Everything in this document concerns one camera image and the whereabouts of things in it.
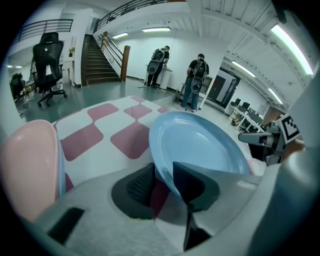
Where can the white tall bin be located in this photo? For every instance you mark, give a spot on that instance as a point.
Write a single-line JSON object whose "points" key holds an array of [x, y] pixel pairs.
{"points": [[166, 80]]}

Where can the black door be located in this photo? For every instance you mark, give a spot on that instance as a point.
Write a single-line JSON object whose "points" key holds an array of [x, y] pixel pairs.
{"points": [[225, 85]]}

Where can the white small desk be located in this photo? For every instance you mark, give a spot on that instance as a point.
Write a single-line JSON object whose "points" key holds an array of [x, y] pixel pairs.
{"points": [[67, 61]]}

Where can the black head-worn camera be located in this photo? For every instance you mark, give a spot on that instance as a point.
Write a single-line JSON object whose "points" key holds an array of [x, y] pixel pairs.
{"points": [[281, 12]]}

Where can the row of black desk chairs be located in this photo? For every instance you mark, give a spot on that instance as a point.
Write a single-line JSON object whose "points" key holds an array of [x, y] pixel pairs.
{"points": [[243, 106]]}

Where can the black backpack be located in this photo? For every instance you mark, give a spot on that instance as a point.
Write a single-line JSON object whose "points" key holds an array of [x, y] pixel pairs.
{"points": [[200, 68], [158, 55]]}

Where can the person's right forearm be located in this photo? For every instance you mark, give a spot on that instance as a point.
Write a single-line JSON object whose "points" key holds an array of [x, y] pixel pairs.
{"points": [[296, 148]]}

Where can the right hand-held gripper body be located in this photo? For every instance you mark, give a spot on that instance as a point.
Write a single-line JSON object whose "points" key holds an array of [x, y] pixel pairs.
{"points": [[290, 127]]}

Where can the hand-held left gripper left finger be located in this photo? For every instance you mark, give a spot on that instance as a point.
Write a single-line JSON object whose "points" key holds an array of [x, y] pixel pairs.
{"points": [[100, 200]]}

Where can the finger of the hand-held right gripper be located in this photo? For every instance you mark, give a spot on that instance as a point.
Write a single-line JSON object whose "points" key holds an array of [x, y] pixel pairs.
{"points": [[252, 138]]}

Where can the potted plant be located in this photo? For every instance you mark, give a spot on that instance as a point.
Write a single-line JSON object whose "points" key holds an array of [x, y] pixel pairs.
{"points": [[71, 51]]}

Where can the long ceiling light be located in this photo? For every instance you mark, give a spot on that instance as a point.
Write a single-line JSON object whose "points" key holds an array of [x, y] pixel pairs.
{"points": [[292, 48], [120, 35], [275, 96], [243, 68], [156, 29]]}

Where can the grey oval hanging case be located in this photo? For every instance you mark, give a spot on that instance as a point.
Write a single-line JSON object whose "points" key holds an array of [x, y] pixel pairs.
{"points": [[196, 85], [153, 67]]}

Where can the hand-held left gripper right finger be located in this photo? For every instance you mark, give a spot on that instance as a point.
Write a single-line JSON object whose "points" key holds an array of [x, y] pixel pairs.
{"points": [[225, 195]]}

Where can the brown wooden staircase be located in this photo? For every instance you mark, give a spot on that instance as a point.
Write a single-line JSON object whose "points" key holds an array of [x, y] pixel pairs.
{"points": [[97, 65]]}

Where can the black office chair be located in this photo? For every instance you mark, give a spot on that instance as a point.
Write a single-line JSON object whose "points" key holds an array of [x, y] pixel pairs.
{"points": [[47, 62]]}

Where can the black metal railing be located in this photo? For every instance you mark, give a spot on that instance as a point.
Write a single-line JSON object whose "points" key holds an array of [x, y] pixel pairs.
{"points": [[105, 20], [45, 26]]}

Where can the pink big plate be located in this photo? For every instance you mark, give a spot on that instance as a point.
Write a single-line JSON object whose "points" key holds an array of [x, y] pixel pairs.
{"points": [[27, 162]]}

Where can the red white checkered tablecloth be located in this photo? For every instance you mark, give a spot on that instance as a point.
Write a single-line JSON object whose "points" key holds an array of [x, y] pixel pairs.
{"points": [[82, 140]]}

